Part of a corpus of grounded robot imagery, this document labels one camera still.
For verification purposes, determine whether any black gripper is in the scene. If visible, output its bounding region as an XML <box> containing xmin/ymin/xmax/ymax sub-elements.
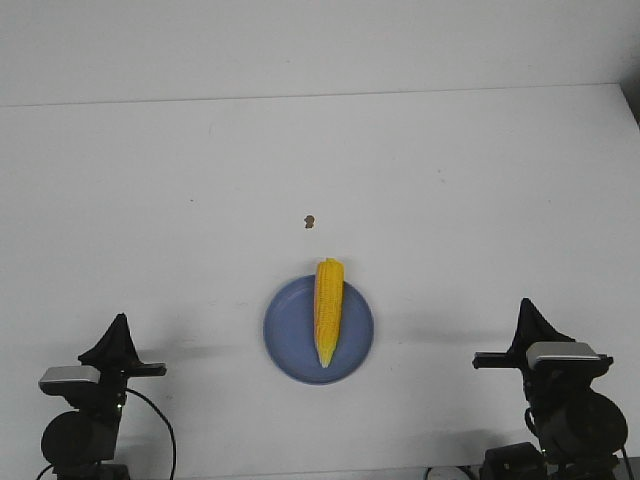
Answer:
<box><xmin>472</xmin><ymin>298</ymin><xmax>614</xmax><ymax>372</ymax></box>
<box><xmin>78</xmin><ymin>313</ymin><xmax>167</xmax><ymax>377</ymax></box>

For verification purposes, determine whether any blue round plate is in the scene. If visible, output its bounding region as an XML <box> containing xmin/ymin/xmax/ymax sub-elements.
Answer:
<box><xmin>263</xmin><ymin>275</ymin><xmax>374</xmax><ymax>385</ymax></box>

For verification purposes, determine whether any yellow corn cob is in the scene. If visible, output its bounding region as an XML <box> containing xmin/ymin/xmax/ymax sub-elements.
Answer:
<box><xmin>313</xmin><ymin>258</ymin><xmax>344</xmax><ymax>369</ymax></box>

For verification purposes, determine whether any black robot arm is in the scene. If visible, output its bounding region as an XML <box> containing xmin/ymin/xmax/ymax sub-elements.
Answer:
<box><xmin>38</xmin><ymin>313</ymin><xmax>177</xmax><ymax>479</ymax></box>
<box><xmin>472</xmin><ymin>298</ymin><xmax>629</xmax><ymax>479</ymax></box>

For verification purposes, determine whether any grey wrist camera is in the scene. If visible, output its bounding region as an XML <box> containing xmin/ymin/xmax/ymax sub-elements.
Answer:
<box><xmin>38</xmin><ymin>365</ymin><xmax>101</xmax><ymax>396</ymax></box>
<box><xmin>526</xmin><ymin>342</ymin><xmax>600</xmax><ymax>370</ymax></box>

